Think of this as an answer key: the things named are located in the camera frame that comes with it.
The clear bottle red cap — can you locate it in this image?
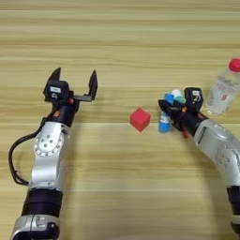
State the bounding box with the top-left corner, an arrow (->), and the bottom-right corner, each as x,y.
204,57 -> 240,116

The red cube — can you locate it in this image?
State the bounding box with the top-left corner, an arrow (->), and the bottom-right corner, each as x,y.
129,107 -> 152,133

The green white glue stick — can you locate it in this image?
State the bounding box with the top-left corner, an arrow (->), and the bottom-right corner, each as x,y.
171,89 -> 187,106

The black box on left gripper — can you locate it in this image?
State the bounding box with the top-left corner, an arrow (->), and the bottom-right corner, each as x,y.
42,79 -> 70,105

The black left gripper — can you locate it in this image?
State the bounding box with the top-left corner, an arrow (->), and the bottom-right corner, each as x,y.
41,67 -> 98,127

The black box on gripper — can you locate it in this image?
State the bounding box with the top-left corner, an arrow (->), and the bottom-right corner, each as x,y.
183,87 -> 204,112
42,79 -> 70,105

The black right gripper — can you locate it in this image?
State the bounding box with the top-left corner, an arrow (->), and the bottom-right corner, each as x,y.
157,99 -> 209,137

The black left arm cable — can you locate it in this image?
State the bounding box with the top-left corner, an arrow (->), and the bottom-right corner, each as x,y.
7,116 -> 48,186

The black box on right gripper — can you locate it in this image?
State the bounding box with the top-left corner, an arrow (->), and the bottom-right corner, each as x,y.
183,87 -> 204,112

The blue glue stick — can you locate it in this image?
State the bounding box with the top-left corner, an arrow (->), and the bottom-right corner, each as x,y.
157,93 -> 175,134

